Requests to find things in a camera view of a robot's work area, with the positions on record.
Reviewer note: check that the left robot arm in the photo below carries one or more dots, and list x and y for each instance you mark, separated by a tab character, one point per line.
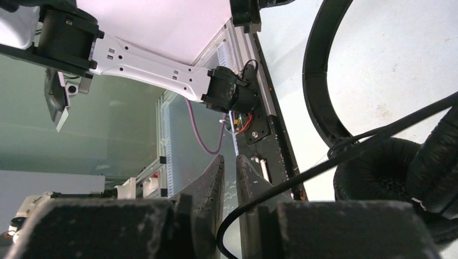
64	39

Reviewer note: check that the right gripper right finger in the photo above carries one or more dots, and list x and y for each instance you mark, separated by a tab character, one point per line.
284	228

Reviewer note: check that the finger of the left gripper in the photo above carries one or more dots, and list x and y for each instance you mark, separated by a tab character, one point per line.
246	13

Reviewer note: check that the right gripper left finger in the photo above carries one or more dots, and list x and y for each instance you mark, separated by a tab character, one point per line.
182	226

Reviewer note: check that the aluminium frame rail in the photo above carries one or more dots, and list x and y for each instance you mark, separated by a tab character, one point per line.
186	136

